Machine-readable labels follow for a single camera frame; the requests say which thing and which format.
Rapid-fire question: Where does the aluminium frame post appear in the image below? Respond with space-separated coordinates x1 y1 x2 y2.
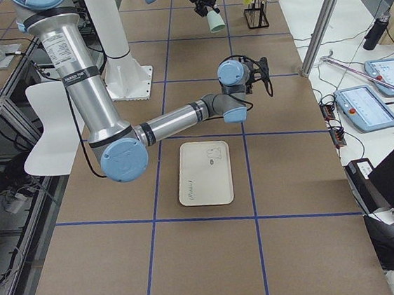
300 0 337 78

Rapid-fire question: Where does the near blue teach pendant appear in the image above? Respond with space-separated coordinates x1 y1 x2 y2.
334 85 394 132

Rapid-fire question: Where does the cream rabbit print tray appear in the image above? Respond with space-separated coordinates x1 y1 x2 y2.
179 141 234 207

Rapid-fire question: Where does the far blue teach pendant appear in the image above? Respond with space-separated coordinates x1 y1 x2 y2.
364 58 394 85

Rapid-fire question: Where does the black box with label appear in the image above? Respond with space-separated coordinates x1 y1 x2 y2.
344 158 388 214

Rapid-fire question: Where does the blue teach pendant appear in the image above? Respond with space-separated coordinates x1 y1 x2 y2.
334 85 394 132
364 58 394 85

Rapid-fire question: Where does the black wire cup rack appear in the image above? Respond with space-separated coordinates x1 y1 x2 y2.
243 0 270 29

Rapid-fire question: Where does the white plastic chair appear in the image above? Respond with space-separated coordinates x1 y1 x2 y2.
24 81 85 177

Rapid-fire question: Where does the black water bottle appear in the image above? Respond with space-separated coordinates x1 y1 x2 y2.
362 15 390 50

